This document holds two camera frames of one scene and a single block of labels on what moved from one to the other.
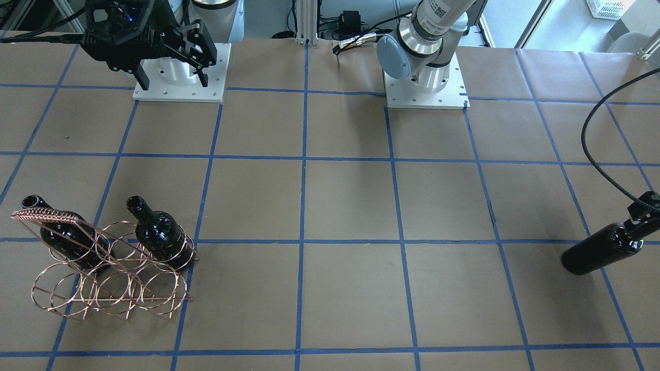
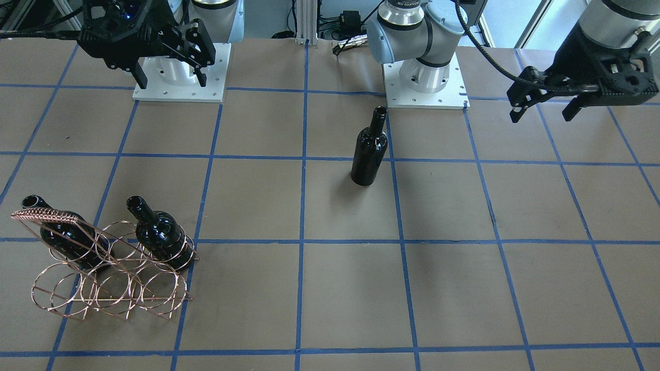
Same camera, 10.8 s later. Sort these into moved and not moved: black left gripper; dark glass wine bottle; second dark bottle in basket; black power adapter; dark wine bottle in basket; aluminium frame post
Moved: black left gripper; dark glass wine bottle
Not moved: black power adapter; dark wine bottle in basket; aluminium frame post; second dark bottle in basket
